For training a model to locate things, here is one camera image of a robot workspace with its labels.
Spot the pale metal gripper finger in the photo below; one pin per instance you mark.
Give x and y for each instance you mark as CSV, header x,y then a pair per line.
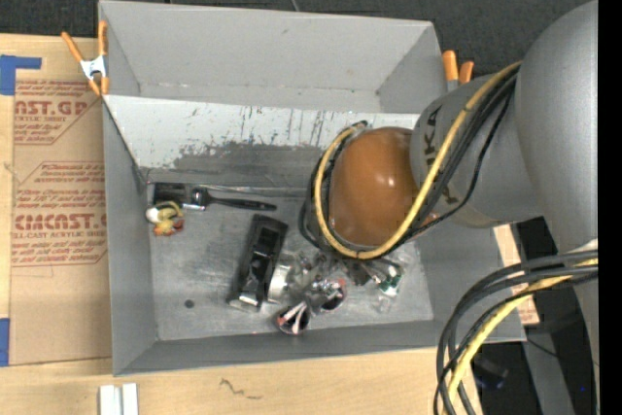
x,y
324,295
311,276

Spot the red and white sunglasses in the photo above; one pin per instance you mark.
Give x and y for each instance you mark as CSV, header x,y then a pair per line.
x,y
291,323

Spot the black stapler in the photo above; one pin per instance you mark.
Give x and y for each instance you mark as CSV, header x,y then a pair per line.
x,y
258,252

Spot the white yellow orange toy animal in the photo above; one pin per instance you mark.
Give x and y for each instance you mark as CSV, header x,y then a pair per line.
x,y
165,216

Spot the small black box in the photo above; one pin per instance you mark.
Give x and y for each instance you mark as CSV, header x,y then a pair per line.
x,y
170,194

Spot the grey metal bin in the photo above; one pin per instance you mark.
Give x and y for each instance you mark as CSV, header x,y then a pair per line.
x,y
252,53

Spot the brown cardboard board red print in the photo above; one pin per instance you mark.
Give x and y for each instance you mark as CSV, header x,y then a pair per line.
x,y
58,287

